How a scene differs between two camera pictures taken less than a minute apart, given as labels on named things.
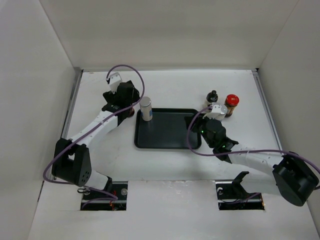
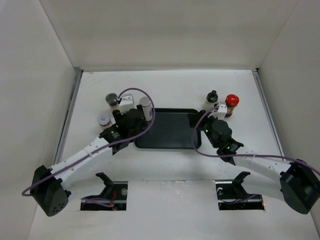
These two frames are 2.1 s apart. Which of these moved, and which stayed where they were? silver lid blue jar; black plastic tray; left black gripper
Moved: left black gripper
Stayed: silver lid blue jar; black plastic tray
